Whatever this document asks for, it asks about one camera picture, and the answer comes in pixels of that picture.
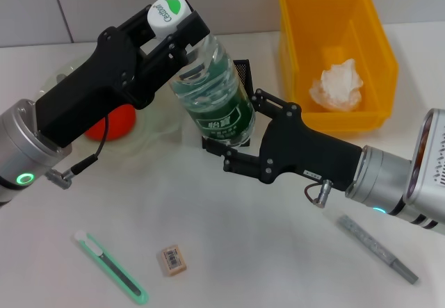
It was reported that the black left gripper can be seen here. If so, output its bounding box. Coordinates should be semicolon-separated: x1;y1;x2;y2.
35;0;191;149

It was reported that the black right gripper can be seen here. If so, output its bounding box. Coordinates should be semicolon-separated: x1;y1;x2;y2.
203;88;364;191

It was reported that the clear green-label water bottle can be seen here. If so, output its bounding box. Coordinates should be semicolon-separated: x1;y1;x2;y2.
145;0;257;148

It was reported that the white paper ball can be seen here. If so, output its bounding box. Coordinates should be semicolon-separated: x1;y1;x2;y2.
308;58;365;113

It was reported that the orange fruit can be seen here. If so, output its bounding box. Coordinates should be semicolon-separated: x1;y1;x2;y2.
85;105;136;143

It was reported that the black mesh pen holder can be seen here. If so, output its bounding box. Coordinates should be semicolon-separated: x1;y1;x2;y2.
200;58;254;149

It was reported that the translucent glass fruit plate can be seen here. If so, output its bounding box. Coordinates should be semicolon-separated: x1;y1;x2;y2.
36;52;191;159

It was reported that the beige eraser with barcode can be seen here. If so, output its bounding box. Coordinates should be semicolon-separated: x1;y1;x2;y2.
160;246;188;277

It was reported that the grey glitter pen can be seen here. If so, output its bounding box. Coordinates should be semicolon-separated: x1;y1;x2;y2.
336;215;419;284

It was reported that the yellow plastic bin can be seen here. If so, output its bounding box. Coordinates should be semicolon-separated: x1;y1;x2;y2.
277;0;399;137

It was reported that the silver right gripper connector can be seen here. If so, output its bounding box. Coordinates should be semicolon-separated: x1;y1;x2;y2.
312;179;333;206

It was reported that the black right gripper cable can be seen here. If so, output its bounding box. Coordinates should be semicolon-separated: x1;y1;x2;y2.
304;181;323;203

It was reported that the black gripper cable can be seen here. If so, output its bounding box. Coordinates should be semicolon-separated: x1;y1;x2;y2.
304;181;323;203
62;111;111;180

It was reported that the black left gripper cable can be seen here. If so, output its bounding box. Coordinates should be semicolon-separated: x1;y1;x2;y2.
62;111;111;180

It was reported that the silver left arm cable connector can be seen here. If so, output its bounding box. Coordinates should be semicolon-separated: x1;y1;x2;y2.
44;168;70;190

